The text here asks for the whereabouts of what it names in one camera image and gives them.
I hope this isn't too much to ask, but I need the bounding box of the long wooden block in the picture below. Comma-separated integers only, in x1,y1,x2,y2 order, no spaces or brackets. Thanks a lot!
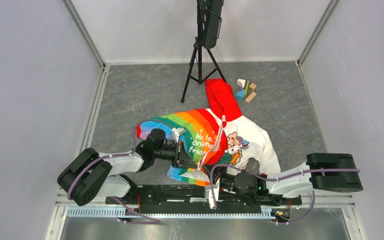
244,92,257,103

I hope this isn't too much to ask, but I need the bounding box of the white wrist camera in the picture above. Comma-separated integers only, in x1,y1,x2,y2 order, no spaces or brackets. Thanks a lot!
204,184,219,210
171,127,186,143

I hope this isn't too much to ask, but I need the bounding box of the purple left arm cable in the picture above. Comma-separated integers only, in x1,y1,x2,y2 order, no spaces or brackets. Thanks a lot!
66,117,180,201

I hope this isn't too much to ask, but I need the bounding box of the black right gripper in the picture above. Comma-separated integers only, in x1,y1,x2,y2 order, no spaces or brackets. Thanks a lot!
203,163,251,198

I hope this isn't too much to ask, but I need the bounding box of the green flat toy block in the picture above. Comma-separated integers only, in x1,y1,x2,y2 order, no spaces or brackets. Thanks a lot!
243,80,250,99

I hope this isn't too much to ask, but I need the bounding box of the black camera tripod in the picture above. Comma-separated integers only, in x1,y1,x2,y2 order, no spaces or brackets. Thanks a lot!
180,36,227,104

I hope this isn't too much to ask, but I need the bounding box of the rainbow hooded zip jacket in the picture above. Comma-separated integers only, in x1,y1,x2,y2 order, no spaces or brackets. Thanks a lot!
136,78,281,187

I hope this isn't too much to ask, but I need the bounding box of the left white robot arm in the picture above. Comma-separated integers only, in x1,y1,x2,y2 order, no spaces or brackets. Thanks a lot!
56,128,198,206

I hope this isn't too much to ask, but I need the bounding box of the blue triangular toy block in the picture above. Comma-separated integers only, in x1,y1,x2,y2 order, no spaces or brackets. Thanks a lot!
234,89,246,101

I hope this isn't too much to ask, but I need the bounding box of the small wooden cube block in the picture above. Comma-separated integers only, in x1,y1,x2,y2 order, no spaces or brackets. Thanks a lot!
248,83,257,92

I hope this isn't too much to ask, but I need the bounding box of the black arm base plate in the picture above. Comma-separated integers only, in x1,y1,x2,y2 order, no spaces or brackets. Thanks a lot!
120,184,302,214

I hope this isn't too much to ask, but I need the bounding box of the slotted cable duct rail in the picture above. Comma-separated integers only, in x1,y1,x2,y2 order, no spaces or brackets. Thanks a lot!
66,206,274,220

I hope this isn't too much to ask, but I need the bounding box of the black panel on tripod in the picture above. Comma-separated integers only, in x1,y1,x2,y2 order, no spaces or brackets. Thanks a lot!
197,0,224,49

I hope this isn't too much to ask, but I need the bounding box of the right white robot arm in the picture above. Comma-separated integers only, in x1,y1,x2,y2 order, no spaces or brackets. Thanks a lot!
204,153,364,204

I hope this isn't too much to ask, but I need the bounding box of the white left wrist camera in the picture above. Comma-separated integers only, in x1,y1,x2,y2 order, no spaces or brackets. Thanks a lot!
171,127,186,143

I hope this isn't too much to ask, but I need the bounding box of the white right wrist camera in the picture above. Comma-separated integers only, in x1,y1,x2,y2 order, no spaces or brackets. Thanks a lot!
204,184,219,210

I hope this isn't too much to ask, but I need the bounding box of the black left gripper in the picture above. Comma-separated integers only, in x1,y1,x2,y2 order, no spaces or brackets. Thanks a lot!
153,140,197,170

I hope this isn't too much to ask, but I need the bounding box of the white arch toy block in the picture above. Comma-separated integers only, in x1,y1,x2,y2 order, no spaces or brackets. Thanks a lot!
236,78,248,89

